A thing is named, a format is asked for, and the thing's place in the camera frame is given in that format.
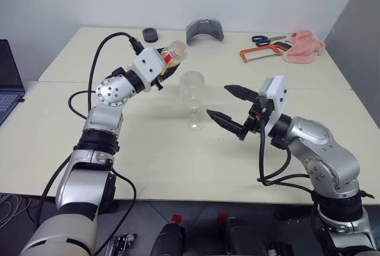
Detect dark laptop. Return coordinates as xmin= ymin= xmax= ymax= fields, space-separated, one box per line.
xmin=0 ymin=39 xmax=26 ymax=126

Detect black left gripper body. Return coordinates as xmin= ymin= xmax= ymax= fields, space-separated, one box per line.
xmin=150 ymin=72 xmax=167 ymax=91

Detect orange hacksaw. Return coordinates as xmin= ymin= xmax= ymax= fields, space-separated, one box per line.
xmin=239 ymin=41 xmax=293 ymax=64

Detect tangled white cables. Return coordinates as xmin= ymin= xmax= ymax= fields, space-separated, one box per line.
xmin=0 ymin=193 xmax=30 ymax=230

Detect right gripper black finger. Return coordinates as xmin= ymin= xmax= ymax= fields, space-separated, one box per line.
xmin=224 ymin=84 xmax=258 ymax=103
xmin=206 ymin=108 xmax=249 ymax=142

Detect clear wine glass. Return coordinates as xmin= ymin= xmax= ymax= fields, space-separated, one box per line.
xmin=179 ymin=71 xmax=207 ymax=132

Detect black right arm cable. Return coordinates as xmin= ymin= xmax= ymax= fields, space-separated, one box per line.
xmin=256 ymin=115 xmax=315 ymax=193

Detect pink cloth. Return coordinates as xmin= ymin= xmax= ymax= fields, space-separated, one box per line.
xmin=283 ymin=29 xmax=327 ymax=64

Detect black round cap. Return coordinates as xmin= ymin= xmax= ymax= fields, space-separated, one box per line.
xmin=142 ymin=27 xmax=160 ymax=43

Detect blue handled scissors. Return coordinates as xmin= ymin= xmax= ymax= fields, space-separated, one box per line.
xmin=251 ymin=34 xmax=287 ymax=46

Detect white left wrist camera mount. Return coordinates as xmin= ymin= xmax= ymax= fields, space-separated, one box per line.
xmin=128 ymin=48 xmax=167 ymax=91

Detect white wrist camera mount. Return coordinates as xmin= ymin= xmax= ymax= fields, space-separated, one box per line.
xmin=128 ymin=48 xmax=167 ymax=91
xmin=258 ymin=75 xmax=288 ymax=134

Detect black metal bracket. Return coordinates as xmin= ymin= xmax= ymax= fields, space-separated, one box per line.
xmin=108 ymin=233 xmax=138 ymax=255

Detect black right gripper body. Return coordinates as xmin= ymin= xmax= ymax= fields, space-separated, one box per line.
xmin=242 ymin=97 xmax=270 ymax=137

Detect grey curved visor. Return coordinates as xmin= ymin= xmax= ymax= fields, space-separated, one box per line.
xmin=185 ymin=19 xmax=224 ymax=45

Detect dark rounded shape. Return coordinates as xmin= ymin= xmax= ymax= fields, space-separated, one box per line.
xmin=225 ymin=219 xmax=268 ymax=256
xmin=151 ymin=222 xmax=186 ymax=256

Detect clear bottle with red label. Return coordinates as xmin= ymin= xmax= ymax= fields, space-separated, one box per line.
xmin=161 ymin=40 xmax=189 ymax=67

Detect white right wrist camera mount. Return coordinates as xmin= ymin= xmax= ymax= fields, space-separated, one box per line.
xmin=258 ymin=75 xmax=288 ymax=134

